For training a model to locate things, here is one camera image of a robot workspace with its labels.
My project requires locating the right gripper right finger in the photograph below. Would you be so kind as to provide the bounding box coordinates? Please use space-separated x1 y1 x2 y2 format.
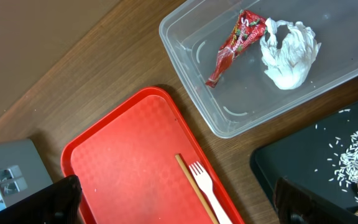
274 177 358 224

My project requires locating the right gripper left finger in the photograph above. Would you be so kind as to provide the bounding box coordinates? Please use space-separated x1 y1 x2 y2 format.
0 175 82 224

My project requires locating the white plastic fork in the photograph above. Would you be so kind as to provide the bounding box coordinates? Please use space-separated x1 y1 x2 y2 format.
189 161 232 224

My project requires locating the wooden chopstick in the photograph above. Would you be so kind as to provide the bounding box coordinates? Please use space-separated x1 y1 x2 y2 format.
175 154 219 224

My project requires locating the white napkin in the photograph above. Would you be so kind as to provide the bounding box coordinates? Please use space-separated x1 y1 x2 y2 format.
260 18 321 90

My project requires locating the red snack wrapper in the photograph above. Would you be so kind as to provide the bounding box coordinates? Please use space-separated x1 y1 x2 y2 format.
205 10 267 88

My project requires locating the black waste tray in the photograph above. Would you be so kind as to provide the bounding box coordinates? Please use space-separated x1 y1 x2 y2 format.
249 91 358 224

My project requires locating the grey dishwasher rack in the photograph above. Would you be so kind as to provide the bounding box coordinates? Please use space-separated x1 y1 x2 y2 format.
0 139 53 211

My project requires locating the red plastic tray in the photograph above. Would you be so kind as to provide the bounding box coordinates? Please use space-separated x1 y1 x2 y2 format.
61 86 242 223

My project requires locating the clear plastic bin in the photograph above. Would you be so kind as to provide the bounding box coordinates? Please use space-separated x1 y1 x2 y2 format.
159 0 358 138

